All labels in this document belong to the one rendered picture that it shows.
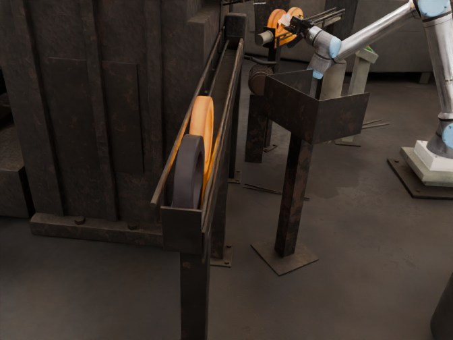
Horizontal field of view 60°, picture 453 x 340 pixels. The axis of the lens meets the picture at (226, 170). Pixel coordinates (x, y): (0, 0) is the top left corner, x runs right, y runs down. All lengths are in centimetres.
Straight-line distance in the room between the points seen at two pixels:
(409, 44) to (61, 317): 359
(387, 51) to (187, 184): 347
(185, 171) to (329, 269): 105
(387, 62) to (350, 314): 294
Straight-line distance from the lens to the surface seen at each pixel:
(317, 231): 181
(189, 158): 71
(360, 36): 219
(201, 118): 86
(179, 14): 131
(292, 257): 164
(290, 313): 145
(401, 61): 414
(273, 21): 219
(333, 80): 247
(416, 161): 236
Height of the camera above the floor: 109
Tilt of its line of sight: 30 degrees down
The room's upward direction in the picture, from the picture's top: 3 degrees clockwise
